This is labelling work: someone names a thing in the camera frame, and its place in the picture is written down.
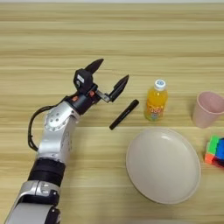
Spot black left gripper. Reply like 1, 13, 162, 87
64, 58, 130, 116

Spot orange juice bottle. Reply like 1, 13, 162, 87
143, 78, 169, 123

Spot multicoloured puzzle cube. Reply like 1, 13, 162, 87
204, 134, 224, 169

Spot left gripper labelled black box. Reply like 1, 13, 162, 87
73, 67, 95, 95

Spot black marker pen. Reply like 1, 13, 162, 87
108, 99, 140, 131

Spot beige round plate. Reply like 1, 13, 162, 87
125, 126, 202, 205

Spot pink plastic cup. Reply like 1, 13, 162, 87
192, 90, 224, 130

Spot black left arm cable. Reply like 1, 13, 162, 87
27, 103, 67, 152

